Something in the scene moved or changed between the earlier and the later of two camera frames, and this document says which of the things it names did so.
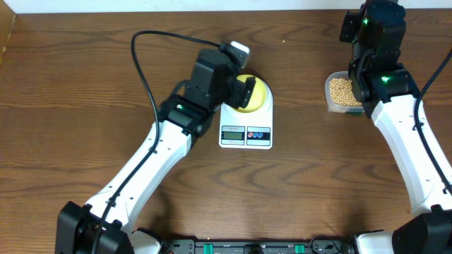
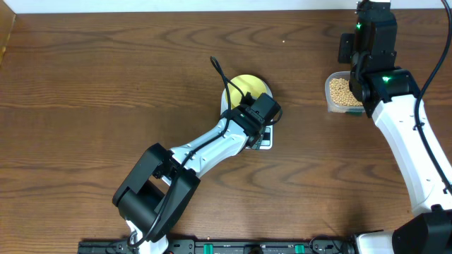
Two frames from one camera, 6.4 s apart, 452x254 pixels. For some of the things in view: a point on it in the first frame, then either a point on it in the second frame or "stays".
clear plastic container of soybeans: x=341 y=94 stays
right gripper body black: x=350 y=27 → x=345 y=48
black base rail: x=256 y=246 stays
